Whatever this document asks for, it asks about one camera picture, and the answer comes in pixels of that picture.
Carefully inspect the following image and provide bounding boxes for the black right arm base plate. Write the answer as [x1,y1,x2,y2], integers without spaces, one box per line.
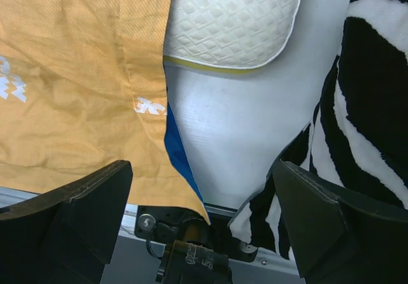
[135,204,258,262]

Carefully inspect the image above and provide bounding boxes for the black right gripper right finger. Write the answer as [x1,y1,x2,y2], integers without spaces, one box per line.
[272,160,407,284]

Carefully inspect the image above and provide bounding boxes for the aluminium front rail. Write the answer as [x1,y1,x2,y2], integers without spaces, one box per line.
[0,185,307,284]

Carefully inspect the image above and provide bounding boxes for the yellow pillowcase with blue lining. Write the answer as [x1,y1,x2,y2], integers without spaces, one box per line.
[1,0,207,217]

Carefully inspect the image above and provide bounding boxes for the zebra striped blanket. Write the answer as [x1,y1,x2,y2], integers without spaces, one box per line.
[227,0,408,261]

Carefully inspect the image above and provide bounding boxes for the cream quilted pillow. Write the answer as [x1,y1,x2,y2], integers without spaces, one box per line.
[163,0,301,75]

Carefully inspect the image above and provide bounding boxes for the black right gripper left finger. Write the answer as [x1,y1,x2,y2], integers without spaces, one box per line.
[1,160,133,283]

